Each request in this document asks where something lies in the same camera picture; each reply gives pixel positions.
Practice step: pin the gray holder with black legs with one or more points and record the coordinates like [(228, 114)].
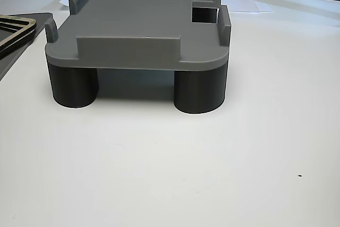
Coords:
[(138, 11)]

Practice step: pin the dark gray tray plate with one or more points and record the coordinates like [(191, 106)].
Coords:
[(41, 22)]

